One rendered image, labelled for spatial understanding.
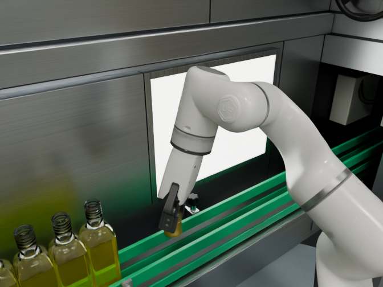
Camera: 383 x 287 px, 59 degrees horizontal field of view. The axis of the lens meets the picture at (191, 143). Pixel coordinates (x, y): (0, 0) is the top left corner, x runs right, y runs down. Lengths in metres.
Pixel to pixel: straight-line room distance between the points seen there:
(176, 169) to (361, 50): 0.76
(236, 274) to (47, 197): 0.51
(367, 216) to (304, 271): 0.62
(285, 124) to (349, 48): 0.64
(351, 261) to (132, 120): 0.49
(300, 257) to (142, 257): 0.50
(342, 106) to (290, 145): 0.81
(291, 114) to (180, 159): 0.19
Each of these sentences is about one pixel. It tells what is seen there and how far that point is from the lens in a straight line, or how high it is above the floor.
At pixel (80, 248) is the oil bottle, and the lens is 0.65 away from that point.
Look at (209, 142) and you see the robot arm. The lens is 0.57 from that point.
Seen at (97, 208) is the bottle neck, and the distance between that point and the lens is 0.64.
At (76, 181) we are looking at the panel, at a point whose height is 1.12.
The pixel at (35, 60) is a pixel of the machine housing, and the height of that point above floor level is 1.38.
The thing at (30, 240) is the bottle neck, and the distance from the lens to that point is 0.62.
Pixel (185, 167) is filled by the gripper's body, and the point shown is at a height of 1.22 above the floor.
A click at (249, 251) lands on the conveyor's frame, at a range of 0.95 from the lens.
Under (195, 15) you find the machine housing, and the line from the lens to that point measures 0.82.
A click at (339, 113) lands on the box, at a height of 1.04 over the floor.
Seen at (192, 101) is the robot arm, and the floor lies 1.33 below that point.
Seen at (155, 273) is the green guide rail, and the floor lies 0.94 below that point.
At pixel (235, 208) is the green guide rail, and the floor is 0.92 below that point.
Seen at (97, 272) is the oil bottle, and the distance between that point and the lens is 0.71.
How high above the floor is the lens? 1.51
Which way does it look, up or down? 27 degrees down
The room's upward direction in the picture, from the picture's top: straight up
